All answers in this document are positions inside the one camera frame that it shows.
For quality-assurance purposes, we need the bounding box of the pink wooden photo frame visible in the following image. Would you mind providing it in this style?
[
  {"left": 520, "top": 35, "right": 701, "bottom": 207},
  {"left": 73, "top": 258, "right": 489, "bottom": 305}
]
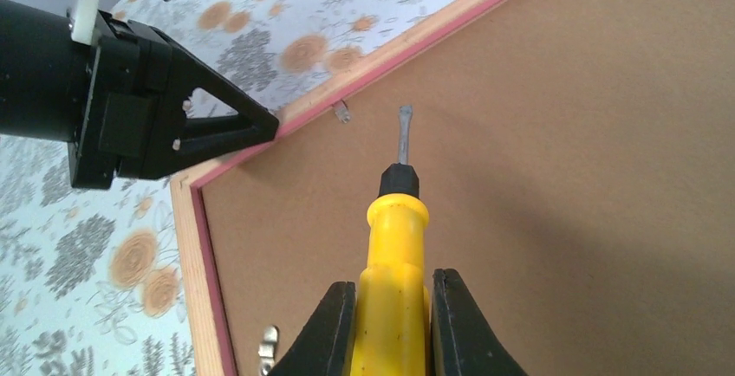
[{"left": 172, "top": 0, "right": 734, "bottom": 375}]

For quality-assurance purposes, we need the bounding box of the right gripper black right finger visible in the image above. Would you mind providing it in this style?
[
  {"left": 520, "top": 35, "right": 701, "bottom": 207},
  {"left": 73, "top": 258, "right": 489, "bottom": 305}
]
[{"left": 430, "top": 269, "right": 527, "bottom": 376}]

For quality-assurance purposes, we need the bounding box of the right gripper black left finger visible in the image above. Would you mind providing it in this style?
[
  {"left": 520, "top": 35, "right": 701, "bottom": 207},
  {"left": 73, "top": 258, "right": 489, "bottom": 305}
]
[{"left": 270, "top": 282, "right": 357, "bottom": 376}]

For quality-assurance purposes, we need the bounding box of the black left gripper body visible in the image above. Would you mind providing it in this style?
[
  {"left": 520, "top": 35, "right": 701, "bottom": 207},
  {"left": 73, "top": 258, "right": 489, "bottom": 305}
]
[{"left": 1, "top": 0, "right": 172, "bottom": 190}]

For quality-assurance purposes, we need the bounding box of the floral patterned table mat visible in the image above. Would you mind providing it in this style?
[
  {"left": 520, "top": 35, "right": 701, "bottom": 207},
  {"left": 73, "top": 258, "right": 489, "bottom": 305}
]
[{"left": 0, "top": 0, "right": 541, "bottom": 376}]

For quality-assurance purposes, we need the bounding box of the yellow handled screwdriver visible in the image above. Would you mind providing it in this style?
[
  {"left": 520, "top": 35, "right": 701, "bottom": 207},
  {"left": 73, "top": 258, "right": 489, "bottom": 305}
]
[{"left": 349, "top": 106, "right": 430, "bottom": 375}]

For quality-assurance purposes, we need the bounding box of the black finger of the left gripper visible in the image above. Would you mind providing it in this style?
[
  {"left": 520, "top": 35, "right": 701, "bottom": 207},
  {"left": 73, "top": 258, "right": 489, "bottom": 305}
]
[{"left": 160, "top": 42, "right": 280, "bottom": 177}]

